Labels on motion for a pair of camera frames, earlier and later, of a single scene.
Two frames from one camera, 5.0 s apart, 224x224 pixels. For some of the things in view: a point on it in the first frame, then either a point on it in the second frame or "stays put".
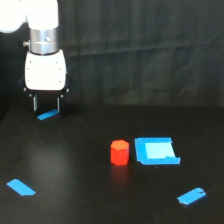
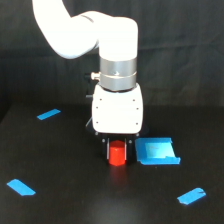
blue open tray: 155,151 stays put
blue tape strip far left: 48,114 stays put
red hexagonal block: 119,152 stays put
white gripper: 46,72 to 118,112
